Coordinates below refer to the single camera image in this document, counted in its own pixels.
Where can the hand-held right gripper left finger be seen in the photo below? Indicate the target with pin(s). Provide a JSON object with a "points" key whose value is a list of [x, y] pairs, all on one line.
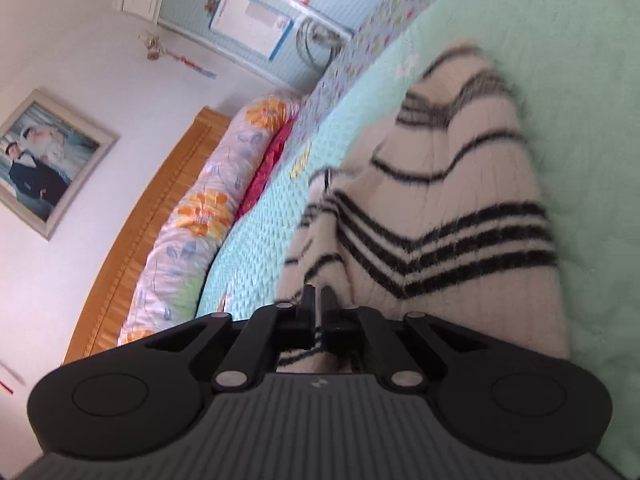
{"points": [[307, 320]]}

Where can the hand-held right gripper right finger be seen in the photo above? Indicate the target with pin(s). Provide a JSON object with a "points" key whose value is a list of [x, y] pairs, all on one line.
{"points": [[332, 325]]}

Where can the white black-striped knit sweater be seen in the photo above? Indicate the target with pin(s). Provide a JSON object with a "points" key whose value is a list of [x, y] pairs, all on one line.
{"points": [[450, 185]]}

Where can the floral bolster pillow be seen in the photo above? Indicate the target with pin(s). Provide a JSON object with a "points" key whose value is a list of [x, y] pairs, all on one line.
{"points": [[200, 220]]}

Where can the red pillow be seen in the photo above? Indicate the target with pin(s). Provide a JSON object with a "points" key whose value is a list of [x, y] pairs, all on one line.
{"points": [[270, 160]]}

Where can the wooden bed headboard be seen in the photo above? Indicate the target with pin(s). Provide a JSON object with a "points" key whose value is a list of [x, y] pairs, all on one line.
{"points": [[150, 220]]}

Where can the red hanging knot ornament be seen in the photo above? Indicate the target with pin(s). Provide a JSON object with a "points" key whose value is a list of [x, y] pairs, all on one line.
{"points": [[192, 65]]}

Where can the blue-bordered poster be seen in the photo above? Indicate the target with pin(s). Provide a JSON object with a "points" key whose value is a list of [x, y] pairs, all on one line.
{"points": [[250, 22]]}

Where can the framed wedding photo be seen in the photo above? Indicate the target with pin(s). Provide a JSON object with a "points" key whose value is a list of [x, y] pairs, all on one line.
{"points": [[40, 160]]}

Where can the green quilted bedspread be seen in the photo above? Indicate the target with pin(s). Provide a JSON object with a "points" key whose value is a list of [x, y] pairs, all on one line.
{"points": [[575, 110]]}

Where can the glass wall lamp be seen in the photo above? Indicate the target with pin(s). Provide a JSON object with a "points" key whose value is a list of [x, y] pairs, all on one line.
{"points": [[152, 45]]}

